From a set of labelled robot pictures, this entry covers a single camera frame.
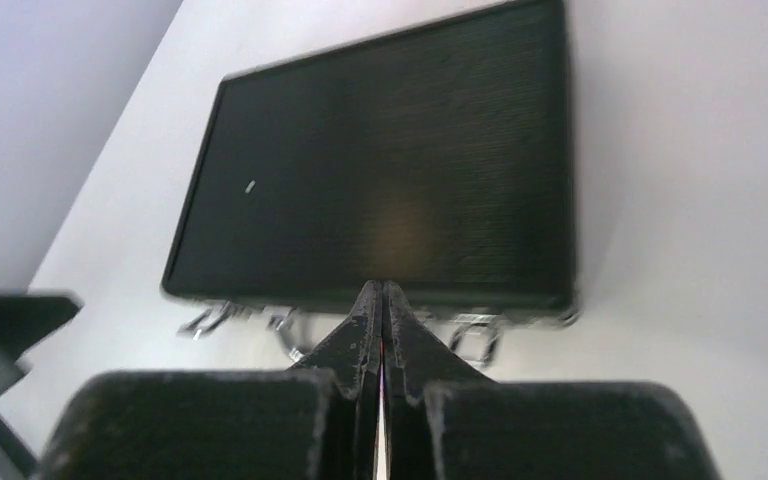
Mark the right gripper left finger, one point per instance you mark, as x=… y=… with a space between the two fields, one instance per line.
x=314 y=420

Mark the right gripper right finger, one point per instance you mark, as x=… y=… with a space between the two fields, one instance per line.
x=447 y=420

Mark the black aluminium poker case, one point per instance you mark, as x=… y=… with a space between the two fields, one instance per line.
x=439 y=157

